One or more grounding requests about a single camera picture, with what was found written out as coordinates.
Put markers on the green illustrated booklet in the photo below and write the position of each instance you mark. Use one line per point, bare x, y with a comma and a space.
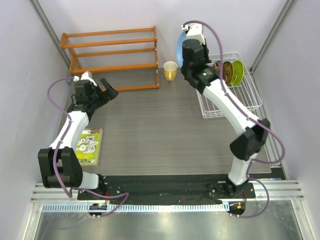
89, 146

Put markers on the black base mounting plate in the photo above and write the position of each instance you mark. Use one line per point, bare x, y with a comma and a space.
167, 190

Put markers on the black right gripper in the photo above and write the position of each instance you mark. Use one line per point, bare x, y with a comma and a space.
207, 61

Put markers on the red floral plate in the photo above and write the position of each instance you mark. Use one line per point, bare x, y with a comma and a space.
217, 66

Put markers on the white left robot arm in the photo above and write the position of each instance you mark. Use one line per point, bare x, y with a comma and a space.
59, 165

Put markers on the dark yellow patterned plate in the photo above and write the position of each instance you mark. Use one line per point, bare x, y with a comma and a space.
228, 72

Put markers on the lime green plate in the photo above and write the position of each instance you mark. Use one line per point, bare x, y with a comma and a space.
238, 73

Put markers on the yellow mug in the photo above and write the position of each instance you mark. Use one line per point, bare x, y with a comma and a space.
170, 70

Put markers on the light blue plate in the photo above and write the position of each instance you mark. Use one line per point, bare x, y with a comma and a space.
179, 49

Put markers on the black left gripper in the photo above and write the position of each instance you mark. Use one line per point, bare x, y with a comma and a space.
111, 94

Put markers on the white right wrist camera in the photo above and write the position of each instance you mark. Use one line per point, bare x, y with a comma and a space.
194, 31

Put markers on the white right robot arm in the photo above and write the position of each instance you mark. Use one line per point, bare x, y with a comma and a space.
251, 131

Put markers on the aluminium frame rail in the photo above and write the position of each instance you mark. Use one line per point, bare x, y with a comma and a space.
55, 200

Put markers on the orange wooden shelf rack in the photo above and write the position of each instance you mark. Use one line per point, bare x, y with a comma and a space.
76, 67

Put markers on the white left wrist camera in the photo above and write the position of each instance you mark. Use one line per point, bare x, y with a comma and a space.
87, 75

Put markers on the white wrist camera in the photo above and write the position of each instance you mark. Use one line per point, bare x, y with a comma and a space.
194, 31
87, 75

